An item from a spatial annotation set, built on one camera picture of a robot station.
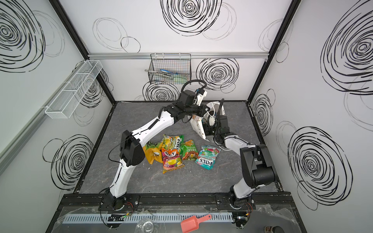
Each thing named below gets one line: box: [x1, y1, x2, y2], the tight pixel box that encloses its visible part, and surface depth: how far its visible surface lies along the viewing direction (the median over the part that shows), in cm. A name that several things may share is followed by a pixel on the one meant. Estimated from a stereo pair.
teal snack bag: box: [194, 145, 222, 170], surface depth 88 cm
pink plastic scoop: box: [180, 214, 212, 233], surface depth 69 cm
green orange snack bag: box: [181, 139, 199, 161], surface depth 88 cm
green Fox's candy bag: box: [162, 134, 185, 155], surface depth 93 cm
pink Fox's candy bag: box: [161, 148, 186, 174], surface depth 86 cm
